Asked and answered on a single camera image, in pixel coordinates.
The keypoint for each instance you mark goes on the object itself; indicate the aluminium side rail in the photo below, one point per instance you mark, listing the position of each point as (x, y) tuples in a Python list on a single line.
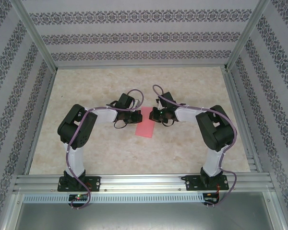
[(242, 119), (41, 119)]

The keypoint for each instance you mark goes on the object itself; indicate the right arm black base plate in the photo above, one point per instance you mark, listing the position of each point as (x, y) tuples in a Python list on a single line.
[(192, 183)]

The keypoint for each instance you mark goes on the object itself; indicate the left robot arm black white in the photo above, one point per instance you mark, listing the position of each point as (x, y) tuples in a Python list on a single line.
[(66, 127)]

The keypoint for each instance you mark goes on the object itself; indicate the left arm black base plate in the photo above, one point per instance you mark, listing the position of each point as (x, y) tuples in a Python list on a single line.
[(94, 183)]

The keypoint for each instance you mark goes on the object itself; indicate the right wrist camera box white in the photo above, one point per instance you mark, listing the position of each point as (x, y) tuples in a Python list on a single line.
[(157, 103)]

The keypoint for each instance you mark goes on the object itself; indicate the grey metal sheet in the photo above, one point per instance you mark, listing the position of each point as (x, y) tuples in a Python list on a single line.
[(144, 215)]

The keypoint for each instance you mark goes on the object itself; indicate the aluminium frame post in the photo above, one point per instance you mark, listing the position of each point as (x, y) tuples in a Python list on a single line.
[(36, 33), (248, 33)]

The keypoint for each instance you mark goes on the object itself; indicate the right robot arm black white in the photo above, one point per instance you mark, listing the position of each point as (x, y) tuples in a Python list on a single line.
[(216, 129)]

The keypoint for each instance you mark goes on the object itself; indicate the aluminium back rail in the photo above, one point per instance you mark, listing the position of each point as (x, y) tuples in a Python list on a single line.
[(141, 66)]

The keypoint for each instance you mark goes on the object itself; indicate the aluminium mounting rail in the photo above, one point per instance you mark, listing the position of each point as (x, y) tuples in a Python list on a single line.
[(144, 183)]

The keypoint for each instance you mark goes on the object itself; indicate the pink paper sheet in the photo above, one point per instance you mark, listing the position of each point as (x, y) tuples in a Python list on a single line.
[(145, 130)]

